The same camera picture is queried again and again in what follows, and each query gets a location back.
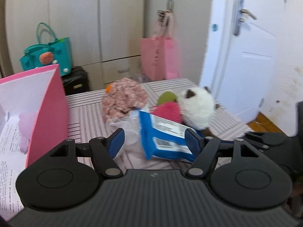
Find pink plush toy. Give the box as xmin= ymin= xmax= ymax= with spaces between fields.
xmin=149 ymin=102 xmax=183 ymax=124

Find pink paper bag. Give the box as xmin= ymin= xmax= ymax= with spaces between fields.
xmin=140 ymin=11 xmax=181 ymax=81

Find black suitcase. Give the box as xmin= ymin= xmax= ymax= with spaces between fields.
xmin=62 ymin=66 xmax=90 ymax=96

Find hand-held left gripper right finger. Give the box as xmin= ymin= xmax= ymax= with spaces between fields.
xmin=185 ymin=128 xmax=260 ymax=178

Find beige wardrobe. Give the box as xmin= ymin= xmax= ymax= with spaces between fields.
xmin=5 ymin=0 xmax=213 ymax=92

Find metal door handle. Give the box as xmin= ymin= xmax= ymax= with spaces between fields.
xmin=234 ymin=0 xmax=258 ymax=36

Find white door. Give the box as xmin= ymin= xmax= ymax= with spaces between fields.
xmin=201 ymin=0 xmax=286 ymax=124

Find black wire hooks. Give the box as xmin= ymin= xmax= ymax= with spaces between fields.
xmin=157 ymin=10 xmax=166 ymax=27

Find blue wet wipes pack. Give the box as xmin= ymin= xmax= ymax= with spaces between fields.
xmin=138 ymin=110 xmax=204 ymax=163

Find teal tote bag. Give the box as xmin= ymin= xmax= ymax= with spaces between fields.
xmin=19 ymin=23 xmax=72 ymax=76

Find pink cardboard box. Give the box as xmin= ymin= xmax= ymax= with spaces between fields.
xmin=0 ymin=64 xmax=70 ymax=221

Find pink floral cloth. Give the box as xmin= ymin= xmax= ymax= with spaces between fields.
xmin=102 ymin=77 xmax=148 ymax=124

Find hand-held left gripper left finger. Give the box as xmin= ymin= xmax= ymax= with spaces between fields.
xmin=50 ymin=128 xmax=125 ymax=179

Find green plush toy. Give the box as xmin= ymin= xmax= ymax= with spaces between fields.
xmin=158 ymin=91 xmax=178 ymax=106

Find white plush cat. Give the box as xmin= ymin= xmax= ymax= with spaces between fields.
xmin=176 ymin=86 xmax=222 ymax=136

